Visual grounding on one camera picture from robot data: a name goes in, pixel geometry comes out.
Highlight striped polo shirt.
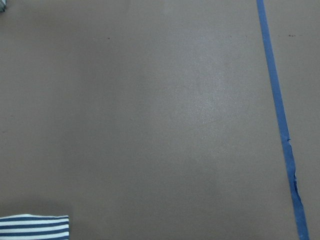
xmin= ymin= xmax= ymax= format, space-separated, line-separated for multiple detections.
xmin=0 ymin=214 xmax=70 ymax=240

